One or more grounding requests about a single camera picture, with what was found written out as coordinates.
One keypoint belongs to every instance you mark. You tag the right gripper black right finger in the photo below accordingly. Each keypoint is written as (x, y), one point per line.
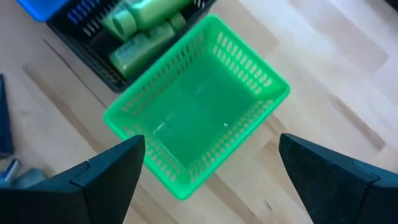
(342, 189)

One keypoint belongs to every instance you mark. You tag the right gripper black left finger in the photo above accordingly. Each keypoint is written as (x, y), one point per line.
(77, 193)

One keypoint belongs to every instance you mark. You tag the grey squeeze tube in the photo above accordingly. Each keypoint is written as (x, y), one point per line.
(29, 178)

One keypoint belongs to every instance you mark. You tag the blue disposable razor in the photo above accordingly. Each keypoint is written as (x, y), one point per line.
(9, 171)

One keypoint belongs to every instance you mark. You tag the green travel bottle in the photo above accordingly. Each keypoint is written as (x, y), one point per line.
(140, 49)
(178, 21)
(155, 11)
(119, 25)

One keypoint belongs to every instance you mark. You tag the black plastic basket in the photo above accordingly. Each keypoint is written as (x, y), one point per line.
(93, 59)

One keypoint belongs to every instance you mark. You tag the green plastic basket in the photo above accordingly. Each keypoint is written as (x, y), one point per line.
(202, 118)

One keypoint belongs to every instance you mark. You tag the blue plastic basket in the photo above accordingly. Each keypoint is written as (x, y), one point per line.
(40, 7)

